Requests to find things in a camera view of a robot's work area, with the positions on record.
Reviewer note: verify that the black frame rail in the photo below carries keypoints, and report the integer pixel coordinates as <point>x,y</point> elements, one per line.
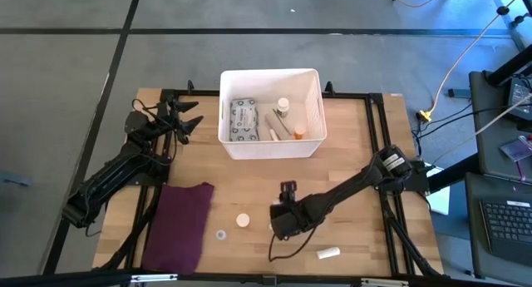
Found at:
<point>83,278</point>

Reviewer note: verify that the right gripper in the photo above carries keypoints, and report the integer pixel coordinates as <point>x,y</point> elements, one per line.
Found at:
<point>291,220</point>

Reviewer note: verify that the black keyboard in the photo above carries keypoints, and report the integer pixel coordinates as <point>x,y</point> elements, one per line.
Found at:
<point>507,224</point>

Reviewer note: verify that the white box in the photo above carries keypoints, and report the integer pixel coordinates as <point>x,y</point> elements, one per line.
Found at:
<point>438,199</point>

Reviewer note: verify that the black desk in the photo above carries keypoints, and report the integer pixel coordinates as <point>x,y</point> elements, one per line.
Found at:
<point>490,154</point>

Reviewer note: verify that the white perforated plastic basket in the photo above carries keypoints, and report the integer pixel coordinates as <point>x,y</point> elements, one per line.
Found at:
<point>266,81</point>

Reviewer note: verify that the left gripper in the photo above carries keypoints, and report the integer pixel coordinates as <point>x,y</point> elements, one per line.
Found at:
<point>172,118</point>

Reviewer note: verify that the white plastic bottle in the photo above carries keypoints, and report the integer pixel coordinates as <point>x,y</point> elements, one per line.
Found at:
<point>328,253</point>

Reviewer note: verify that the purple card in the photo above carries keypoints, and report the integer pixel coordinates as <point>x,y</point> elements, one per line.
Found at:
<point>515,149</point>

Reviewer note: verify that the small white-capped bottle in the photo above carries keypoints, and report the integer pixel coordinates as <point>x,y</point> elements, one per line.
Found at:
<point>283,102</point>

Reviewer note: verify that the small grey box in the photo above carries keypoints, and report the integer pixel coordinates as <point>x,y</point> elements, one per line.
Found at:
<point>457,93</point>

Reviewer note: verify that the small orange pill bottle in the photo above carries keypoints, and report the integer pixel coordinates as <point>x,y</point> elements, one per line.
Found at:
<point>299,133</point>

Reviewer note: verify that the black table frame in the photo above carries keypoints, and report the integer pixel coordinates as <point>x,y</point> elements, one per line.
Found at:
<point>349,95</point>

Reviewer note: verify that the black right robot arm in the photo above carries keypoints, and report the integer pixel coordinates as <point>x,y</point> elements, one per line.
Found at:
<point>353,183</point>

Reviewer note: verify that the ribbed beige bandage roll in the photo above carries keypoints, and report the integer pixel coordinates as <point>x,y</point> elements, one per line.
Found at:
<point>277,125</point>

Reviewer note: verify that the blue floor object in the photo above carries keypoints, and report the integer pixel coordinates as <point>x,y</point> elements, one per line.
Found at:
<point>14,179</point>

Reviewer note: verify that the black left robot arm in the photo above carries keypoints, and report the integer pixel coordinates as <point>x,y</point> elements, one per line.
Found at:
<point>112,170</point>

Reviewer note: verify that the large orange pill bottle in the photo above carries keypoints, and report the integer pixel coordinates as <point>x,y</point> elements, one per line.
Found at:
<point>243,220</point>

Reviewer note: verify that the grey patterned wipes pack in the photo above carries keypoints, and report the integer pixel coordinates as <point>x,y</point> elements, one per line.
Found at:
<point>244,120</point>

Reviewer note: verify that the purple cloth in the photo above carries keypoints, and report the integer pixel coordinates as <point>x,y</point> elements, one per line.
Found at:
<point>178,229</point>

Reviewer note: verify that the small grey round disc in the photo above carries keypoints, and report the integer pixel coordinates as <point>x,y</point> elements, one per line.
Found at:
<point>221,235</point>

